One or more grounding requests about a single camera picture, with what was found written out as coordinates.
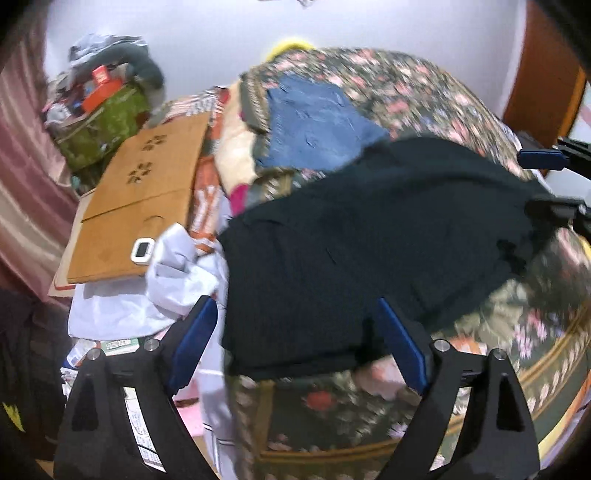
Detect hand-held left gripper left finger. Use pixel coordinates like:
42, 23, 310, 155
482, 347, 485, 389
54, 295, 219, 480

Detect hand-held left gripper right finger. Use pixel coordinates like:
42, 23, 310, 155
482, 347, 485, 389
375, 297, 541, 480

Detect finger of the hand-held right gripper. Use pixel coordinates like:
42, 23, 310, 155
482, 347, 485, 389
517, 137, 591, 172
526, 196, 591, 237

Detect black pants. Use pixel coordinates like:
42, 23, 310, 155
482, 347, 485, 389
217, 137, 560, 382

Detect white cloth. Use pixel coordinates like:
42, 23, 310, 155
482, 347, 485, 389
67, 223, 241, 480

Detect floral blanket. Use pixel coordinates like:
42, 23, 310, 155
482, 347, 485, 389
226, 46, 591, 480

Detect wooden door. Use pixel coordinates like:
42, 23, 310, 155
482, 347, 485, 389
502, 4, 588, 148

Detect small white timer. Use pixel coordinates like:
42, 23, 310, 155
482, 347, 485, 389
130, 237, 155, 267

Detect wooden folding board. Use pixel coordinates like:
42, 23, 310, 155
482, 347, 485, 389
67, 113, 212, 285

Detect red patterned cloth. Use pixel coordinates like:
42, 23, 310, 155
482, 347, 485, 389
157, 88, 232, 256

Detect cream blanket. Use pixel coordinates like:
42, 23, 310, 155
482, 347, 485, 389
215, 83, 266, 195

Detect green patterned bag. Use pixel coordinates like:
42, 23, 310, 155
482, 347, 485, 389
54, 86, 153, 169

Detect pink curtain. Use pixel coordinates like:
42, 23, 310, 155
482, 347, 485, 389
0, 18, 80, 305

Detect blue jeans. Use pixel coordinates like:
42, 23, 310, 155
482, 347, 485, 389
255, 74, 391, 169

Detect red box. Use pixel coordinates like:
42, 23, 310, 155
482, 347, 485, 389
81, 66, 125, 113

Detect yellow plush item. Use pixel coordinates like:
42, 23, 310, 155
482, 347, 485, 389
265, 39, 315, 61

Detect grey clothes pile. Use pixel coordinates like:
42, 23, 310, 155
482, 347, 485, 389
69, 33, 166, 99

